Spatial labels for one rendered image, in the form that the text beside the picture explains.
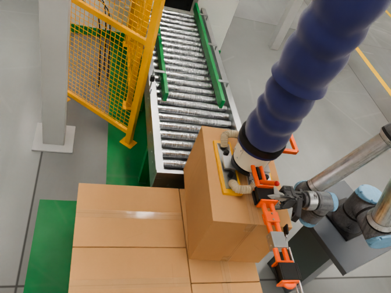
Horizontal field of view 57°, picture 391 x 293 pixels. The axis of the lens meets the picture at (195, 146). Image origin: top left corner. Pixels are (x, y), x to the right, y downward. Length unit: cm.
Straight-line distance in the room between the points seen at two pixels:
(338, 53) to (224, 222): 85
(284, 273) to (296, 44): 84
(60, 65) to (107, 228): 112
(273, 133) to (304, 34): 44
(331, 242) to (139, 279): 108
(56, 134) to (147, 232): 127
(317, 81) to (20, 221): 207
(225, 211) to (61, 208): 140
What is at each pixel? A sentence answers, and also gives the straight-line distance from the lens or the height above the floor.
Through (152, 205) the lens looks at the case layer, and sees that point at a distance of 214.
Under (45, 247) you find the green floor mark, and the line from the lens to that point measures 258.
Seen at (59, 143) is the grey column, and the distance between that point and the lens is 305.
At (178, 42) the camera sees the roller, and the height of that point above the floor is 53.
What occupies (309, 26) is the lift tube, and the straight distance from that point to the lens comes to 133.
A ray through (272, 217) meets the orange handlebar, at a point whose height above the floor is 114.
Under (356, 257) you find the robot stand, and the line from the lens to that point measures 229.
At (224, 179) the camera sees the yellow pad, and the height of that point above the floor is 103.
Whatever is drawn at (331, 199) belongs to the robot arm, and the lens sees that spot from 179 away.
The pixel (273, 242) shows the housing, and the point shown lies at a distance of 152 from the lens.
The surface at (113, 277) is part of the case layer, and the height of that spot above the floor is 54.
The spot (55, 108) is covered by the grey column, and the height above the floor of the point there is 41.
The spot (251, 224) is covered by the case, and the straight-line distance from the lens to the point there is 170.
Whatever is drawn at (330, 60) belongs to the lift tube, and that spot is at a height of 177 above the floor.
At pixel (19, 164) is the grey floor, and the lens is 297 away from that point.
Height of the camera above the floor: 231
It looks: 44 degrees down
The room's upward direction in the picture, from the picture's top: 23 degrees clockwise
